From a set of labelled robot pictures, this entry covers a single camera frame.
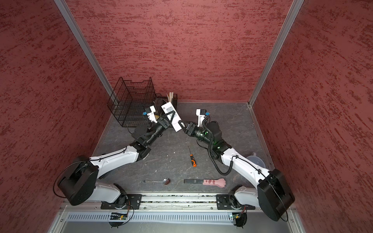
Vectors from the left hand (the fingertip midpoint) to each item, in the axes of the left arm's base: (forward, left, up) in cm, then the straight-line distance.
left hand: (176, 114), depth 73 cm
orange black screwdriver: (-13, -9, -29) cm, 33 cm away
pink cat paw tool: (-25, -25, -29) cm, 46 cm away
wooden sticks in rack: (+25, +6, -11) cm, 28 cm away
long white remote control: (+2, +4, +3) cm, 6 cm away
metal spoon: (-25, +6, -29) cm, 39 cm away
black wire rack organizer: (+42, +46, -30) cm, 69 cm away
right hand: (-5, -1, -3) cm, 6 cm away
